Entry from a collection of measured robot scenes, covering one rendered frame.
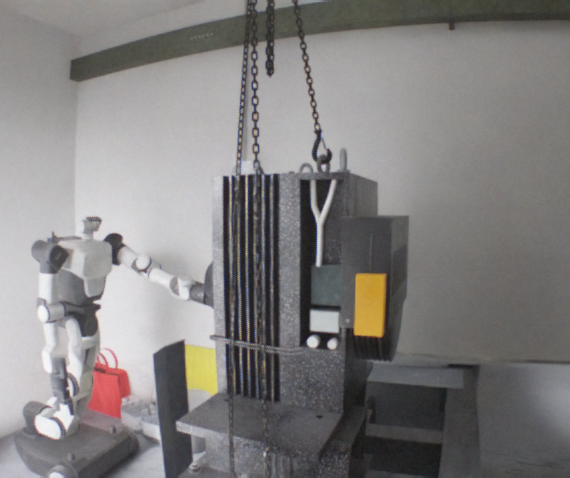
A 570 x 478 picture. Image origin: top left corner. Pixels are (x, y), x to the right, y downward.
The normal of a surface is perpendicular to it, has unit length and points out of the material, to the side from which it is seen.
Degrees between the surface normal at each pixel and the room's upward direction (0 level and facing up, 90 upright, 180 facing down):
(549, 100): 90
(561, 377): 90
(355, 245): 90
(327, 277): 90
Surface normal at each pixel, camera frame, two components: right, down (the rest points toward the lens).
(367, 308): -0.37, 0.07
